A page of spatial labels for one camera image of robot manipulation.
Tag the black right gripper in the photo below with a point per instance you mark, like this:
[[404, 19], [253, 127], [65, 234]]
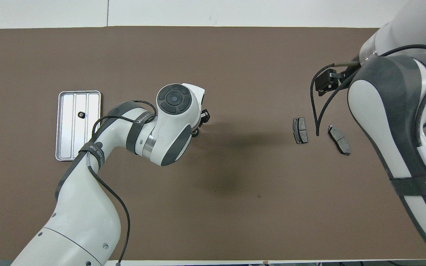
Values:
[[341, 78]]

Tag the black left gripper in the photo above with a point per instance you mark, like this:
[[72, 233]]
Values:
[[205, 116]]

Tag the large black bearing gear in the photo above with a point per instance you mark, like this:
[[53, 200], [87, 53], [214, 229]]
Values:
[[195, 132]]

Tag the small black bearing gear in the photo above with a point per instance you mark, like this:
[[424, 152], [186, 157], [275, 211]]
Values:
[[81, 115]]

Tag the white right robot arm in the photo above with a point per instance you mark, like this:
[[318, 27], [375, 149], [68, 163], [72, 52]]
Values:
[[390, 129]]

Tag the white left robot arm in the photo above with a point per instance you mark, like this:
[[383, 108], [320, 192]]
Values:
[[87, 221]]

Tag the silver metal tray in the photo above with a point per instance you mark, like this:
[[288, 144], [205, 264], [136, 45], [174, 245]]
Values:
[[67, 125]]

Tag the rectangular dark brake pad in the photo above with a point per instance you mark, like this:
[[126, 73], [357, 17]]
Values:
[[300, 130]]

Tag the elongated dark brake pad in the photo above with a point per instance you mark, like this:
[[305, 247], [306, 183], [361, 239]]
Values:
[[339, 139]]

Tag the brown table mat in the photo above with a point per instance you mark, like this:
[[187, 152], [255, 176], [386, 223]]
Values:
[[235, 221]]

